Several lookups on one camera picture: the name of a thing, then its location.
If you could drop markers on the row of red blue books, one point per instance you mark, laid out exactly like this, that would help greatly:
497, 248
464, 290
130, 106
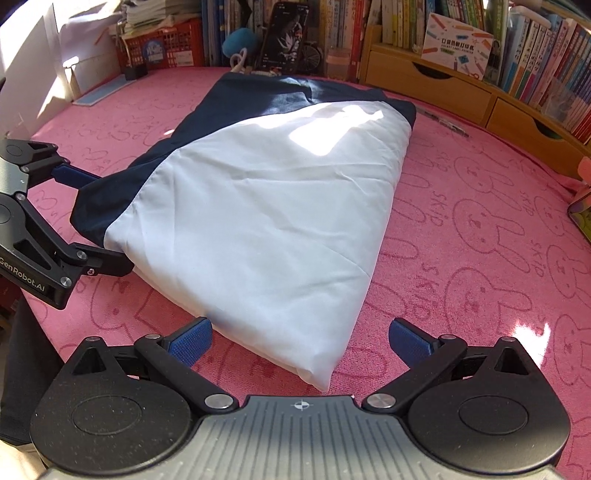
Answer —
545, 50

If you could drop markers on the row of green yellow books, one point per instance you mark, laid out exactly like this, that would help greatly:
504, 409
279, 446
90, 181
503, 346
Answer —
406, 18

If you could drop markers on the white paper bag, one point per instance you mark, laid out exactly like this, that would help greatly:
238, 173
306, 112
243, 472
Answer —
46, 69

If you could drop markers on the small black box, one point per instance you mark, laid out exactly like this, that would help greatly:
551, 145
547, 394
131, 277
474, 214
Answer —
135, 71

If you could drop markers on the black miniature bicycle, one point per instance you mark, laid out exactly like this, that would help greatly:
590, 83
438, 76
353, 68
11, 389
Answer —
311, 55

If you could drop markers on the red plastic crate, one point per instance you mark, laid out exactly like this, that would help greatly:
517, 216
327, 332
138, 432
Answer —
175, 46

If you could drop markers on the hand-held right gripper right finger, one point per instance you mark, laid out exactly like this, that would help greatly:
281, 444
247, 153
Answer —
408, 344

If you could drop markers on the blue plush ball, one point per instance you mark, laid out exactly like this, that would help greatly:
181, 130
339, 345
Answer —
240, 40

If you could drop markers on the pink rabbit print mat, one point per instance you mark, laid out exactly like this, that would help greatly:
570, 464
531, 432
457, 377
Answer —
461, 277

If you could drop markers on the clear plastic box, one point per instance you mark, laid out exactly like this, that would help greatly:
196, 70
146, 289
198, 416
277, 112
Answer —
565, 99

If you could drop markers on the black smartphone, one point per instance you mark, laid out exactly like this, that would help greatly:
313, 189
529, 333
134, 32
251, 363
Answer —
281, 37

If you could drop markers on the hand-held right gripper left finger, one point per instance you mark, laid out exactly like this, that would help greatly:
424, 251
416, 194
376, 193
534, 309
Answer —
191, 340

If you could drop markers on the navy and white jacket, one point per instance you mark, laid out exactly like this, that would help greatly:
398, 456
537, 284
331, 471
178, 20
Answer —
277, 207

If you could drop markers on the stack of papers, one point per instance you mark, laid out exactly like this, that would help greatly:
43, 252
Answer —
161, 14

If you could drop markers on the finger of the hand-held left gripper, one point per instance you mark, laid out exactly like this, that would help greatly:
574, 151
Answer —
71, 175
111, 264

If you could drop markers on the pink triangular miniature house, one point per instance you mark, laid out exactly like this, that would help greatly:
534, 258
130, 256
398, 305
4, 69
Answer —
582, 217

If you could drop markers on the white pencil print box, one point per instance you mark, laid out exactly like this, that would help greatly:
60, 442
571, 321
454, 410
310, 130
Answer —
457, 44

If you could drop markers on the wooden drawer organiser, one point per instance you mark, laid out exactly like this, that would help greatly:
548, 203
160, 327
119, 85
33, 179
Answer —
438, 87

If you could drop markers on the clear pen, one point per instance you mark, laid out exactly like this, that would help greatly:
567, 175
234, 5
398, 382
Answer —
443, 122

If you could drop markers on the light blue flat pad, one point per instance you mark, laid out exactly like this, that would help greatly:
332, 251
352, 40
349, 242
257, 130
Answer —
101, 90

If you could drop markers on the clear plastic cup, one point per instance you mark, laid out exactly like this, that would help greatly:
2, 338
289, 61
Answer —
341, 64

